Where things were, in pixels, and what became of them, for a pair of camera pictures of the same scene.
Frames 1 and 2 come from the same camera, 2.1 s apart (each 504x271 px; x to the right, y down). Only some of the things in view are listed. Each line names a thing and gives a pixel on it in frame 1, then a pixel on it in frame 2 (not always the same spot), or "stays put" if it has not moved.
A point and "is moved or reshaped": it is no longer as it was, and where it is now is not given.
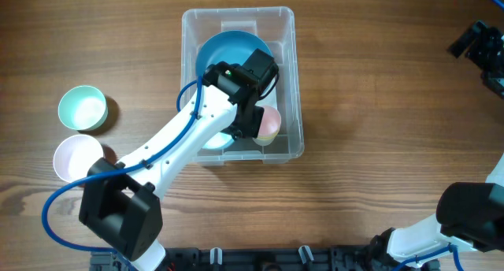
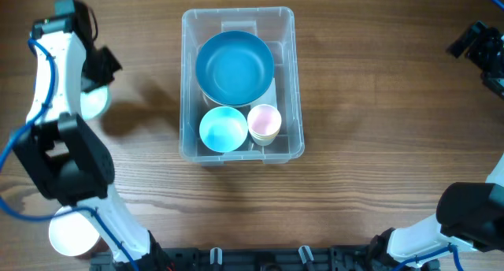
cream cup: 263,142 stays put
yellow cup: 268,138 stays put
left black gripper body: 252,126 → 104,66
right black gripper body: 476,46 stays put
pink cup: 271,120 stays put
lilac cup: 75,155 is moved or reshaped
